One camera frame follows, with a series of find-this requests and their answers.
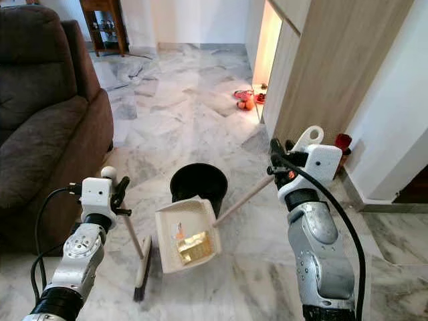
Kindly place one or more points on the dark red small pot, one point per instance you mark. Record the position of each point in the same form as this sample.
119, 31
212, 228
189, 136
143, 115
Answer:
344, 144

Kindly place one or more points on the dark brown fabric sofa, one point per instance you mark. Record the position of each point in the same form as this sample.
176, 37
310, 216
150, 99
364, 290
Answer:
40, 114

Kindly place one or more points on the orange fruit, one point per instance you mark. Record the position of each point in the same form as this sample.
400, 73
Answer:
248, 105

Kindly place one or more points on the brown wooden side table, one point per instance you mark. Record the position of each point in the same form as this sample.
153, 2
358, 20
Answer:
110, 10

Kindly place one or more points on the gold foil paper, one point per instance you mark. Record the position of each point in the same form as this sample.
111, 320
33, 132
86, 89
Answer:
195, 248

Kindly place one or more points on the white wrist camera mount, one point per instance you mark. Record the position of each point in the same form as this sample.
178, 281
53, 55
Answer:
95, 196
322, 160

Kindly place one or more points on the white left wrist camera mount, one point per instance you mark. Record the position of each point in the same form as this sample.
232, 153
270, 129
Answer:
95, 196

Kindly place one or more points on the light wood tall cabinet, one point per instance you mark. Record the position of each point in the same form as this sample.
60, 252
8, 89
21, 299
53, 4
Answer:
328, 60

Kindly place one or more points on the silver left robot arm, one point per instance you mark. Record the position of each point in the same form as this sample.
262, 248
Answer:
83, 251

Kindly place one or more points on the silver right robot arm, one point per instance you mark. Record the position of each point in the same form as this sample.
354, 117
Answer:
317, 241

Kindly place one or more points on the cream hand broom black bristles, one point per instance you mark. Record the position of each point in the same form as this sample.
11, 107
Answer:
144, 267

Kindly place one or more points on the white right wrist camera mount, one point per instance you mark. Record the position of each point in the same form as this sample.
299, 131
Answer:
322, 160

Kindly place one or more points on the black round bucket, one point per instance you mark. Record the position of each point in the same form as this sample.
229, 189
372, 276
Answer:
198, 180

